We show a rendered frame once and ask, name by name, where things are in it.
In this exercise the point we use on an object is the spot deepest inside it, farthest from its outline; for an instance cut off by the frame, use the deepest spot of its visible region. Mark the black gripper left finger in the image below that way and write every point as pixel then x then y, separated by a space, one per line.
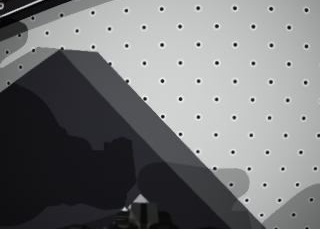
pixel 136 219

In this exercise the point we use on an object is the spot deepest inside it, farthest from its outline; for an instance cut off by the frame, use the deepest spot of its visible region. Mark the black rectangular frame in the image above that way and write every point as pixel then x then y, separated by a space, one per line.
pixel 21 9

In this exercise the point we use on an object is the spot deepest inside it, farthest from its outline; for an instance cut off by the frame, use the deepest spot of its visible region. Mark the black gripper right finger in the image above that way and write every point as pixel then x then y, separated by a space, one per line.
pixel 154 219

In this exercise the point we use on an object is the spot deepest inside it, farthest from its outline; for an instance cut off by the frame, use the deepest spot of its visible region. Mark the grey flat base plate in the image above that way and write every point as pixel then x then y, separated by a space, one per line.
pixel 238 81

